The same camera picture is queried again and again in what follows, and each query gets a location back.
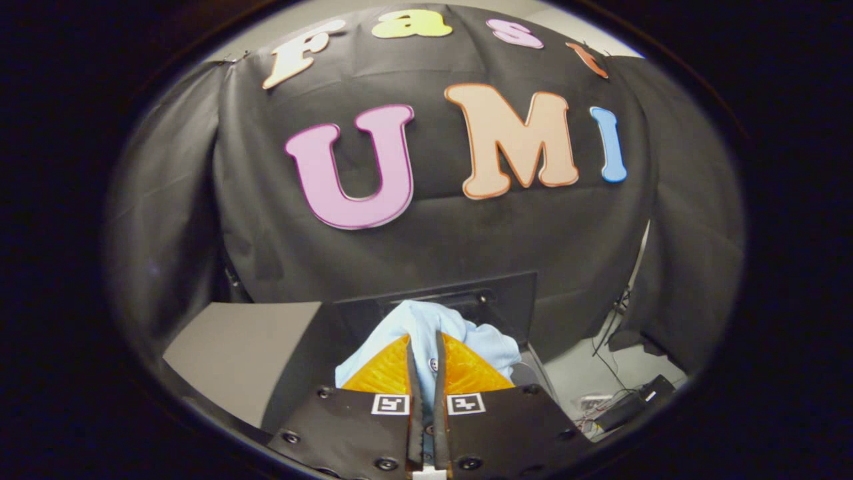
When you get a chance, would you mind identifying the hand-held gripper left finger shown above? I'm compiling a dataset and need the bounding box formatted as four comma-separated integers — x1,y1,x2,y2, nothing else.
267,333,425,480

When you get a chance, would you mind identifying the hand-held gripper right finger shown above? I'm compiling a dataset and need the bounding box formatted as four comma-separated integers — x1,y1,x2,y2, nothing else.
433,330,594,480

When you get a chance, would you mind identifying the light blue garment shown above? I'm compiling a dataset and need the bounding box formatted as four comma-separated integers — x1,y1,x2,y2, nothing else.
335,300,522,427

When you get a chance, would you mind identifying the black backdrop cloth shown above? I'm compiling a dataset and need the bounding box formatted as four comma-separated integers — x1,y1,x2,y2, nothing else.
107,3,744,374

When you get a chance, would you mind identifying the beige cabinet with dark top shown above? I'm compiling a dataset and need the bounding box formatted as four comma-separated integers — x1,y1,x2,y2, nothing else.
163,301,347,434

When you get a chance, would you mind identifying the black box on floor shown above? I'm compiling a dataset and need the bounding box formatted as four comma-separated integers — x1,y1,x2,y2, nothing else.
593,375,677,433

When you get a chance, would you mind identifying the backdrop stand pole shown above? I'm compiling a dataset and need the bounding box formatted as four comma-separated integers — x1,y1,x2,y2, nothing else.
593,220,650,354

